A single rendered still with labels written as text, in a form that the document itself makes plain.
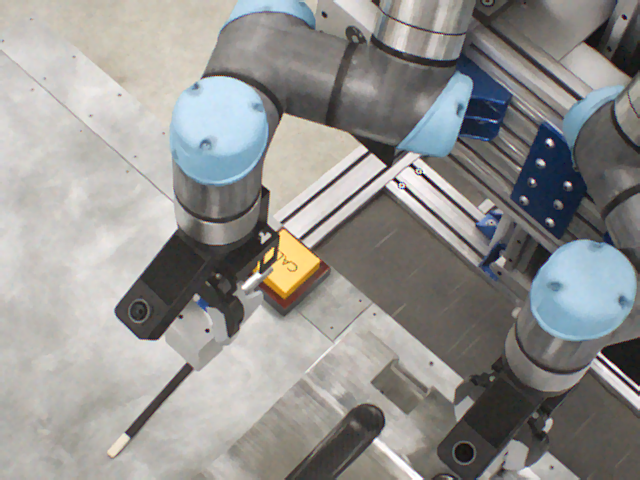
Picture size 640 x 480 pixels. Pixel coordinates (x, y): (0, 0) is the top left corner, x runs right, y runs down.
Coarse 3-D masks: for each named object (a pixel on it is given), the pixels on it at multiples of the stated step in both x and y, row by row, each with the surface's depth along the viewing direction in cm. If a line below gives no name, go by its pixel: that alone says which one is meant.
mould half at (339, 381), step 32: (352, 352) 133; (384, 352) 133; (320, 384) 131; (352, 384) 131; (288, 416) 129; (320, 416) 130; (384, 416) 130; (416, 416) 130; (448, 416) 130; (256, 448) 128; (288, 448) 128; (384, 448) 128; (416, 448) 128
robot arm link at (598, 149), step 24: (600, 96) 109; (624, 96) 104; (576, 120) 110; (600, 120) 108; (624, 120) 104; (576, 144) 110; (600, 144) 107; (624, 144) 105; (576, 168) 112; (600, 168) 107; (624, 168) 106; (600, 192) 107; (624, 192) 105
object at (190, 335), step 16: (256, 272) 131; (192, 304) 126; (208, 304) 128; (176, 320) 125; (192, 320) 126; (208, 320) 126; (176, 336) 126; (192, 336) 125; (208, 336) 125; (176, 352) 129; (192, 352) 126; (208, 352) 127
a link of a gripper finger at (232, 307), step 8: (224, 296) 116; (232, 296) 116; (224, 304) 116; (232, 304) 116; (240, 304) 117; (224, 312) 118; (232, 312) 117; (240, 312) 117; (232, 320) 117; (240, 320) 119; (232, 328) 119; (232, 336) 121
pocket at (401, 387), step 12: (396, 360) 133; (384, 372) 134; (396, 372) 135; (408, 372) 134; (372, 384) 134; (384, 384) 134; (396, 384) 135; (408, 384) 135; (420, 384) 134; (396, 396) 134; (408, 396) 134; (420, 396) 134; (408, 408) 133
